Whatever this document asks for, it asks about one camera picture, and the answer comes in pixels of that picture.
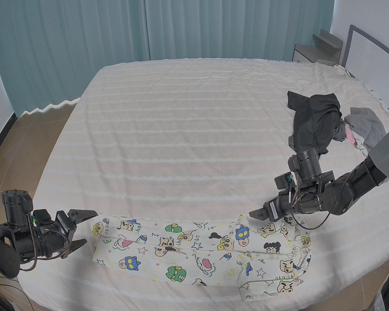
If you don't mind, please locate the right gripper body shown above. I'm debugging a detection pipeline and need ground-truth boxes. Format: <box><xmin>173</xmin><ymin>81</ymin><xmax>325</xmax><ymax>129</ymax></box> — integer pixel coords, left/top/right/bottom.
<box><xmin>263</xmin><ymin>191</ymin><xmax>323</xmax><ymax>222</ymax></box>

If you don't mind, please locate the grey garment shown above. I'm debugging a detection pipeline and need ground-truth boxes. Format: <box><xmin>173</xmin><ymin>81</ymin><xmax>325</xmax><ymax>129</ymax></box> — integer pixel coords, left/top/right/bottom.
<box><xmin>343</xmin><ymin>107</ymin><xmax>387</xmax><ymax>150</ymax></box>

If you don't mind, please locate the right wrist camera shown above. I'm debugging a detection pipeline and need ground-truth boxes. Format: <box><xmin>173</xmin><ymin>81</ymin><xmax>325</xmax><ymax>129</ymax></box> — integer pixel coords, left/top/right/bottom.
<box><xmin>274</xmin><ymin>172</ymin><xmax>294</xmax><ymax>195</ymax></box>

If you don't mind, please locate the black garment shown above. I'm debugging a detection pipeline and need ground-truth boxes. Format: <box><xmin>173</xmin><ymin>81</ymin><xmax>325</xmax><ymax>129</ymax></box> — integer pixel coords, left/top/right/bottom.
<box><xmin>287</xmin><ymin>91</ymin><xmax>342</xmax><ymax>155</ymax></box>

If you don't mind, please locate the pink garment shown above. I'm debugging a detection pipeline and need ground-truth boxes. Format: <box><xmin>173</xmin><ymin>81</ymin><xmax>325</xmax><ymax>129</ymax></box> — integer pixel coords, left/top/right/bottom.
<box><xmin>346</xmin><ymin>124</ymin><xmax>358</xmax><ymax>147</ymax></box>

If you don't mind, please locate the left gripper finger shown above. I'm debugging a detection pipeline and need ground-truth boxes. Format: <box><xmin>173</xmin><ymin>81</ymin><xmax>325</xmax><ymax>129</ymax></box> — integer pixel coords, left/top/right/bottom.
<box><xmin>68</xmin><ymin>209</ymin><xmax>99</xmax><ymax>225</ymax></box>
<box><xmin>70</xmin><ymin>238</ymin><xmax>88</xmax><ymax>256</ymax></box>

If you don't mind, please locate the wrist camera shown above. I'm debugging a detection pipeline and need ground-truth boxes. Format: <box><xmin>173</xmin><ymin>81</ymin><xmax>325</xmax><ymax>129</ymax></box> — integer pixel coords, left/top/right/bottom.
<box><xmin>32</xmin><ymin>209</ymin><xmax>56</xmax><ymax>228</ymax></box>
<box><xmin>274</xmin><ymin>172</ymin><xmax>294</xmax><ymax>195</ymax></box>

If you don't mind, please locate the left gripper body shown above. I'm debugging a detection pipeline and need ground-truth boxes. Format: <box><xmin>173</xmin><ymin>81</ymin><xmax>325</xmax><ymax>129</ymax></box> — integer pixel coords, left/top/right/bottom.
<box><xmin>30</xmin><ymin>210</ymin><xmax>78</xmax><ymax>260</ymax></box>

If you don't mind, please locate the bed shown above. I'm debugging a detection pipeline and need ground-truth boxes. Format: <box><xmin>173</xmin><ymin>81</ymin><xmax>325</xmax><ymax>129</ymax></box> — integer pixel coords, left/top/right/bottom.
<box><xmin>18</xmin><ymin>25</ymin><xmax>389</xmax><ymax>311</ymax></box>

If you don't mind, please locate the blue-green curtain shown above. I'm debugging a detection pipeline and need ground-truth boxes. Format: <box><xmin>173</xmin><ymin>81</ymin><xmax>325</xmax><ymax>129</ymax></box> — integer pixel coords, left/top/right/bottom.
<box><xmin>143</xmin><ymin>0</ymin><xmax>332</xmax><ymax>61</ymax></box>
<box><xmin>0</xmin><ymin>0</ymin><xmax>146</xmax><ymax>116</ymax></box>

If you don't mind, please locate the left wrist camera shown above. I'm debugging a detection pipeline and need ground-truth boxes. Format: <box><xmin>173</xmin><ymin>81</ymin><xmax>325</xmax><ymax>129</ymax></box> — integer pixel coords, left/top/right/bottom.
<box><xmin>32</xmin><ymin>209</ymin><xmax>56</xmax><ymax>228</ymax></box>

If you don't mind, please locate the black cable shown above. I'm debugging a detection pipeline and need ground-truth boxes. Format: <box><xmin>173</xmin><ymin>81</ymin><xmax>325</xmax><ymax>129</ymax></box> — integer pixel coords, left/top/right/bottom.
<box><xmin>291</xmin><ymin>211</ymin><xmax>332</xmax><ymax>230</ymax></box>
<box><xmin>0</xmin><ymin>276</ymin><xmax>32</xmax><ymax>311</ymax></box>

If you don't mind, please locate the grey white bedside table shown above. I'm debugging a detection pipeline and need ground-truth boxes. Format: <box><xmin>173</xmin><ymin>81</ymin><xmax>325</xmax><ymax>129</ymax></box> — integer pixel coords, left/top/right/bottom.
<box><xmin>293</xmin><ymin>29</ymin><xmax>343</xmax><ymax>66</ymax></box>

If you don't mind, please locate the white printed pyjama garment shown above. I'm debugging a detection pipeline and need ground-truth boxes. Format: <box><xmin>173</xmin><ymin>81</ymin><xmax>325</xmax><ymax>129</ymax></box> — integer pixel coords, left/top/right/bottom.
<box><xmin>92</xmin><ymin>214</ymin><xmax>312</xmax><ymax>302</ymax></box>

